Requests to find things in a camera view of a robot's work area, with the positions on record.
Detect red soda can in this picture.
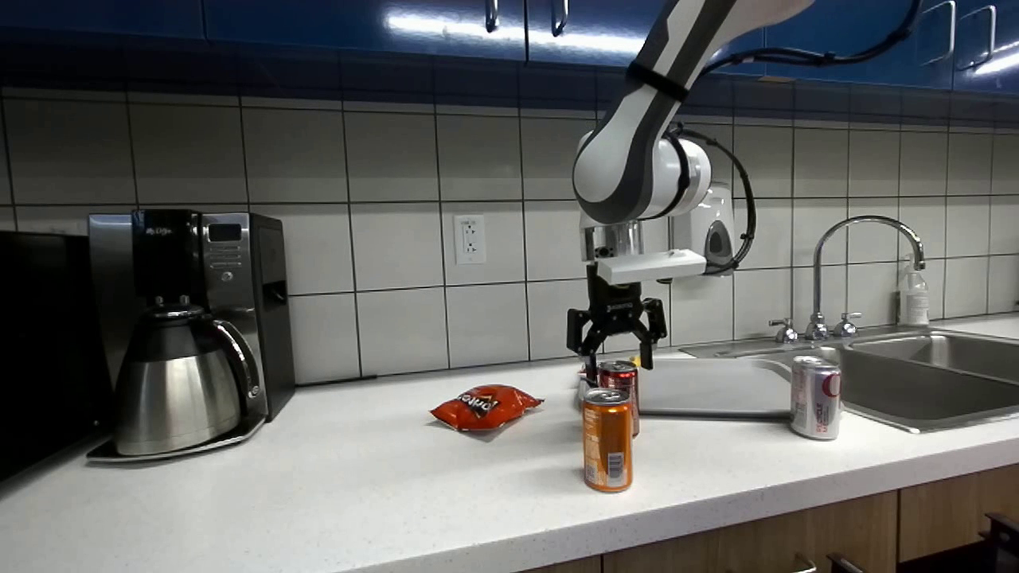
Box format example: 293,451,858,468
599,360,642,438

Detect steel coffee carafe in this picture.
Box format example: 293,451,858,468
113,307,268,463

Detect black trash bin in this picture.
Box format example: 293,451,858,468
982,513,1019,573

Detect black steel coffee maker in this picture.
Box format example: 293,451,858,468
86,208,297,468

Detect clear soap pump bottle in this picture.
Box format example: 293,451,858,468
891,258,934,330

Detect steel gooseneck faucet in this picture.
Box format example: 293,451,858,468
808,213,930,344

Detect orange soda can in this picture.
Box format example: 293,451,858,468
579,389,637,495

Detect silver soda can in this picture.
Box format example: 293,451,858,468
791,353,843,443

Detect stainless steel sink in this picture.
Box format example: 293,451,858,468
731,327,1019,435

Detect red Doritos chip bag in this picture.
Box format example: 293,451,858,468
426,382,547,438

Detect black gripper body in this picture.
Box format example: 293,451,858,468
583,263,649,330

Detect wooden lower cabinets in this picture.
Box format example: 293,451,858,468
522,460,1019,573

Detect black microwave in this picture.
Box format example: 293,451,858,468
0,229,115,481

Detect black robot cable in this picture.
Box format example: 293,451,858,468
671,125,759,280
698,0,926,80

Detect blue upper cabinets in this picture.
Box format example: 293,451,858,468
0,0,1019,103

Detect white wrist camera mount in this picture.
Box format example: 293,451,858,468
589,246,710,288

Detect white wall outlet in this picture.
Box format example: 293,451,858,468
453,213,492,266

